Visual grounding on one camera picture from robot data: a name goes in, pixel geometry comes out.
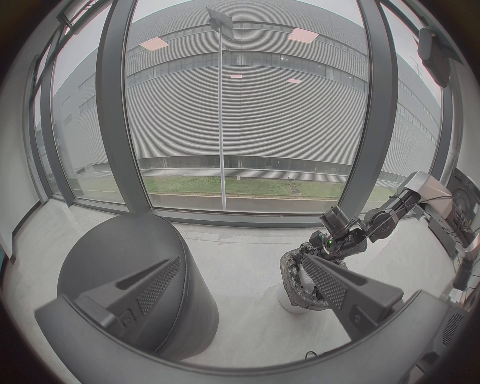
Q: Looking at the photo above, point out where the white trash bin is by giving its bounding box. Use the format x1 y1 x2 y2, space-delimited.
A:
276 288 333 314

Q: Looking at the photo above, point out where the dark grey round chair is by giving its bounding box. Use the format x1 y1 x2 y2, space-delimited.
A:
56 214 220 357

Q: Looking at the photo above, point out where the clear printed wrapper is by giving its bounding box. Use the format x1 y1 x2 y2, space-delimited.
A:
296 262 320 294

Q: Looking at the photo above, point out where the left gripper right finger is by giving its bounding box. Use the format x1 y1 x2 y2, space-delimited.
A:
302 254 405 341

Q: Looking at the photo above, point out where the black plastic bag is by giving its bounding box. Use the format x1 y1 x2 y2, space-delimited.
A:
280 241 350 312

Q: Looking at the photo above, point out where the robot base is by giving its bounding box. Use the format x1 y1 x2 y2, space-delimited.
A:
409 289 480 377

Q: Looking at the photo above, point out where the window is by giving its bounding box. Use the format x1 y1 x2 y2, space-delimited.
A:
22 0 463 230

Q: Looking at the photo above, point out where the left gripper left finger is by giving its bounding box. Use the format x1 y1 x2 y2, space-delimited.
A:
73 256 182 337

